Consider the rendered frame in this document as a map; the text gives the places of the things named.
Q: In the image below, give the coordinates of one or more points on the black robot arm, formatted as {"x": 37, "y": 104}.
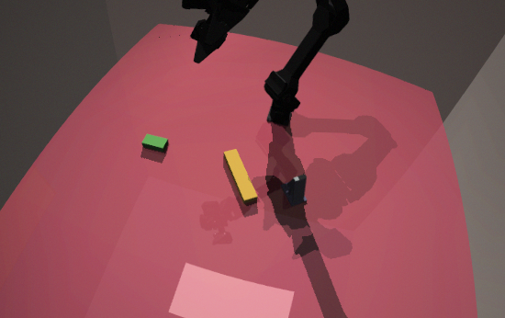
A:
{"x": 329, "y": 18}

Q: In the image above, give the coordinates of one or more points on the yellow bar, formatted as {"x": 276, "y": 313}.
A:
{"x": 240, "y": 176}

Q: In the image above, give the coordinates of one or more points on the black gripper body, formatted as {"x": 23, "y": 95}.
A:
{"x": 204, "y": 24}

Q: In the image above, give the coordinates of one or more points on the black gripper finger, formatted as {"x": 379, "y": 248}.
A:
{"x": 203, "y": 50}
{"x": 226, "y": 15}

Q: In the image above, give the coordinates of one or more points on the green rectangular block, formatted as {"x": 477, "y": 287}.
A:
{"x": 155, "y": 143}

